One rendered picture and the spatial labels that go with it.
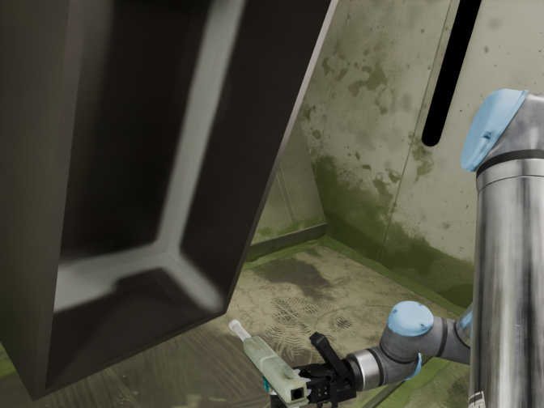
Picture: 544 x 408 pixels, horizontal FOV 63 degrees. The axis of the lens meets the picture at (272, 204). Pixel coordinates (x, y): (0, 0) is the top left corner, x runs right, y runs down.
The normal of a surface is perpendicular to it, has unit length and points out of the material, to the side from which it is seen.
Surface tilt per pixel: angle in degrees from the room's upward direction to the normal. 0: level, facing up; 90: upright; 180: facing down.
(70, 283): 12
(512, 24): 90
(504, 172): 63
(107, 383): 0
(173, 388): 0
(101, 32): 102
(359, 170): 90
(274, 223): 57
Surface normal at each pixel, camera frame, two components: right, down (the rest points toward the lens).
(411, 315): 0.04, -0.84
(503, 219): -0.75, -0.44
